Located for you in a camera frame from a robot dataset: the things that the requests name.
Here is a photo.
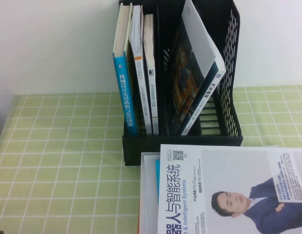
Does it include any robotics magazine with portrait cover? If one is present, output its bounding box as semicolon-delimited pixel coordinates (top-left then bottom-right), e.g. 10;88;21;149
157;143;302;234

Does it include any white spine book black logo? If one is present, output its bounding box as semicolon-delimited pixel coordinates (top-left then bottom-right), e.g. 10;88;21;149
143;13;160;135

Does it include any blue spine hardcover book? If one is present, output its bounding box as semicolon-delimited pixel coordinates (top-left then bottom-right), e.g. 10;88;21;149
112;2;139;137

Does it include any white book orange band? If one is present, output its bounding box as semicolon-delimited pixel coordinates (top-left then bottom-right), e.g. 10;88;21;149
128;4;153;135

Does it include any dark colourful cover book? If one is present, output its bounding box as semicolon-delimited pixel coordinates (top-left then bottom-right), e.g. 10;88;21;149
168;18;227;136

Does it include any grey blue Brand Club book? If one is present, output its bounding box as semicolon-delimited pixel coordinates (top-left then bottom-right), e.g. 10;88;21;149
154;159;161;182

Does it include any pale grey cover book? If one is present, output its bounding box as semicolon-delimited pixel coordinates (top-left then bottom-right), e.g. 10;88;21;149
140;152;161;234

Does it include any white paper booklet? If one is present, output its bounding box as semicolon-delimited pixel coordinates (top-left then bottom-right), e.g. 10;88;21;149
181;0;217;78

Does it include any green checked tablecloth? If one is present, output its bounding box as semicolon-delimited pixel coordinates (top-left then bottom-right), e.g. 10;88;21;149
0;84;302;234

